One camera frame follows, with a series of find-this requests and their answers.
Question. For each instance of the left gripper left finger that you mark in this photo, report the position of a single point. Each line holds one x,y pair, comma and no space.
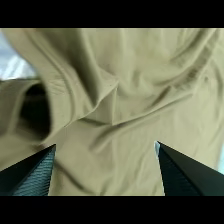
28,176

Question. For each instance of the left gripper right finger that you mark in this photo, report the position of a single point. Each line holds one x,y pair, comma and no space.
186,176

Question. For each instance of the brown T-shirt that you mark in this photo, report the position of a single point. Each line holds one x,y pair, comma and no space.
133,100

